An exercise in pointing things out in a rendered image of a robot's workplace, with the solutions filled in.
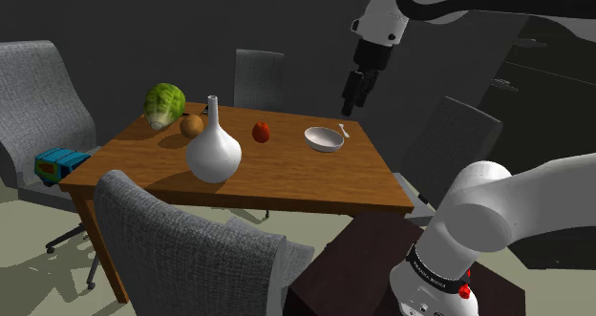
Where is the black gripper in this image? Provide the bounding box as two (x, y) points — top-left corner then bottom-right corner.
(341, 38), (393, 117)

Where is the white bowl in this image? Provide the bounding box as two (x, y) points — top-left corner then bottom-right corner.
(304, 126), (345, 154)

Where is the red apple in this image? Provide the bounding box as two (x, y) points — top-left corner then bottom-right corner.
(251, 120), (271, 144)

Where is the brown wooden table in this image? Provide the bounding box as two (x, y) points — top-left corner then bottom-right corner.
(58, 101), (415, 305)

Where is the white long-necked vase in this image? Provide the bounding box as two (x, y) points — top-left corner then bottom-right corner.
(184, 95), (243, 184)

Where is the brown round fruit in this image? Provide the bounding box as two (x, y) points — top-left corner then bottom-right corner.
(179, 114), (205, 139)

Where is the dark robot stand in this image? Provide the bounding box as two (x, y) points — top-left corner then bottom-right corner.
(282, 209), (527, 316)

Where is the green cabbage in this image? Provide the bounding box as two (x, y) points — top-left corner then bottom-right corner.
(142, 82), (187, 132)

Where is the blue toy truck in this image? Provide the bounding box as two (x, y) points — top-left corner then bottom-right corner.
(33, 147), (92, 188)

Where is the grey fabric office chair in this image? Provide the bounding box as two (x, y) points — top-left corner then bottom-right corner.
(0, 39), (103, 291)

